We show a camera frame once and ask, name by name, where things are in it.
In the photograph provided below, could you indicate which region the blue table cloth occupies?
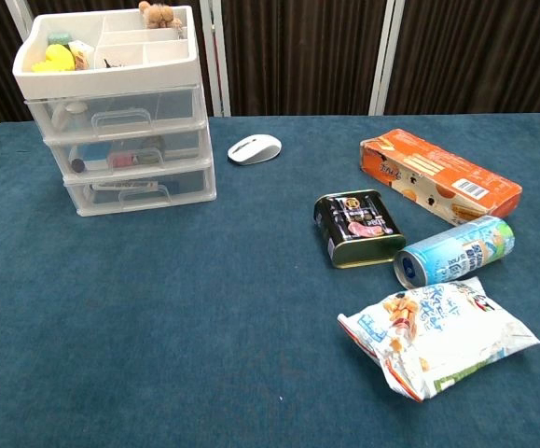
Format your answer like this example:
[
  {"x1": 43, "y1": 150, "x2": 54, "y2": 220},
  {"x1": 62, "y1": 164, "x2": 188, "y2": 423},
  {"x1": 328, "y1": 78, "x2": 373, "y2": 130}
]
[{"x1": 0, "y1": 111, "x2": 540, "y2": 448}]

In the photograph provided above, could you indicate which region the light blue drink can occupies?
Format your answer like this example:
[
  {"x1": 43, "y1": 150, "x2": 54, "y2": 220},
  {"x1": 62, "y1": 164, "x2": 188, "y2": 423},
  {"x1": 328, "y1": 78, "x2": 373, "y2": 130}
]
[{"x1": 393, "y1": 215, "x2": 517, "y2": 290}]

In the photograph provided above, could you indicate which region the small white orange carton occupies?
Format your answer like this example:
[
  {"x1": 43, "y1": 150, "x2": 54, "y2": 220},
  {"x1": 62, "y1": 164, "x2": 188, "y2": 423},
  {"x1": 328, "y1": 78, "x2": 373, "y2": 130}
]
[{"x1": 67, "y1": 40, "x2": 96, "y2": 71}]

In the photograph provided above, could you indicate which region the white tube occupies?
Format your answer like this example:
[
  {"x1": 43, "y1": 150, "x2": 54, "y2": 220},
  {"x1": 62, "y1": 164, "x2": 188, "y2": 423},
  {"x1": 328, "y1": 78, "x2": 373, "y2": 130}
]
[{"x1": 90, "y1": 180, "x2": 159, "y2": 192}]

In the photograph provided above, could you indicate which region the brown teddy bear toy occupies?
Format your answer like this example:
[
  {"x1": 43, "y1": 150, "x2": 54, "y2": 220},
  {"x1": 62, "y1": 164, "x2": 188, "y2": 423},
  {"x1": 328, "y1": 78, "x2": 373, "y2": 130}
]
[{"x1": 137, "y1": 0, "x2": 185, "y2": 30}]

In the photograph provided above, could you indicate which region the white computer mouse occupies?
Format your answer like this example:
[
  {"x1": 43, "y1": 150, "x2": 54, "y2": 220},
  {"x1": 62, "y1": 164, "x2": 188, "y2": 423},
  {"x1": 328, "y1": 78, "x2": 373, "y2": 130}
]
[{"x1": 227, "y1": 133, "x2": 283, "y2": 166}]

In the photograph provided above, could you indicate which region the clear drawer with white bottle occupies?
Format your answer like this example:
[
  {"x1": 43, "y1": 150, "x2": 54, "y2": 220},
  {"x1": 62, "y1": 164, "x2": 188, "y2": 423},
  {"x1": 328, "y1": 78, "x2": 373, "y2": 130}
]
[{"x1": 24, "y1": 86, "x2": 205, "y2": 141}]

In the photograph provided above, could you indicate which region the yellow rubber duck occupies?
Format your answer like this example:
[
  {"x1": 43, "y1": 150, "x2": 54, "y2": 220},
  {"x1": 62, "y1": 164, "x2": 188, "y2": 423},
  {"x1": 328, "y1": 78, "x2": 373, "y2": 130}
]
[{"x1": 31, "y1": 44, "x2": 76, "y2": 74}]

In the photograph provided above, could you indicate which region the white snack bag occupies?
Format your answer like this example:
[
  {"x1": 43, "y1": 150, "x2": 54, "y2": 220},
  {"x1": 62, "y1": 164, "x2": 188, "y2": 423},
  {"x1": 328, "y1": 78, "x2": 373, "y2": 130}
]
[{"x1": 337, "y1": 275, "x2": 540, "y2": 403}]

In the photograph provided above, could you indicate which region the clear drawer with mixed trinkets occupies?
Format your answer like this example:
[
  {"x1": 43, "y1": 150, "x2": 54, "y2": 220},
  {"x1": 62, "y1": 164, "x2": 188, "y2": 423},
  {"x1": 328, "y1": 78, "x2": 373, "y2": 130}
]
[{"x1": 43, "y1": 123, "x2": 213, "y2": 181}]

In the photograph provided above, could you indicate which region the white partition frame pole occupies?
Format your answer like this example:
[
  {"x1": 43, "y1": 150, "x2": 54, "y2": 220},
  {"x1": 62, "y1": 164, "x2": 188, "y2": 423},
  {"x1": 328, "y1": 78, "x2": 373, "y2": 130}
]
[
  {"x1": 4, "y1": 0, "x2": 35, "y2": 30},
  {"x1": 198, "y1": 0, "x2": 232, "y2": 118},
  {"x1": 367, "y1": 0, "x2": 409, "y2": 117}
]

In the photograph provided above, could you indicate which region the white plastic drawer organizer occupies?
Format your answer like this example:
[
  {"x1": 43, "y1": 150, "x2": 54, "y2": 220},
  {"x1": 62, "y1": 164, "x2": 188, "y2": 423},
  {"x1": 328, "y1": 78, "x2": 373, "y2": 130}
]
[{"x1": 11, "y1": 5, "x2": 218, "y2": 217}]

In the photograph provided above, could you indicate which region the orange biscuit box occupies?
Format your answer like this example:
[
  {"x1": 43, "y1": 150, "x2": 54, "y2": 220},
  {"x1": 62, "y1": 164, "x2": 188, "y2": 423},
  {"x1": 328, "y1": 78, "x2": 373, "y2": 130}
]
[{"x1": 359, "y1": 128, "x2": 523, "y2": 227}]

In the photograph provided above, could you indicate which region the black luncheon meat tin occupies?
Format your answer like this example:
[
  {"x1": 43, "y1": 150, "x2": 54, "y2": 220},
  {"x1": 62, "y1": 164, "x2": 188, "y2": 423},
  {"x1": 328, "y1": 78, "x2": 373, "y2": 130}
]
[{"x1": 313, "y1": 189, "x2": 408, "y2": 271}]

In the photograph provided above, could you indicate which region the white bottle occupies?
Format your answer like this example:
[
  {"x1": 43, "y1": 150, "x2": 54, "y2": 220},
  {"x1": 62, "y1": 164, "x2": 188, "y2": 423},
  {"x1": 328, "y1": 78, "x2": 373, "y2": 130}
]
[{"x1": 50, "y1": 101, "x2": 90, "y2": 134}]

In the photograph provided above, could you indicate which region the clear drawer with white tube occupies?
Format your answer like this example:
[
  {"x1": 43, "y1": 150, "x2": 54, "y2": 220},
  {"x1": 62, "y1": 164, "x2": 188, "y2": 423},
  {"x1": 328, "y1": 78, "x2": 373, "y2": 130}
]
[{"x1": 62, "y1": 161, "x2": 218, "y2": 217}]

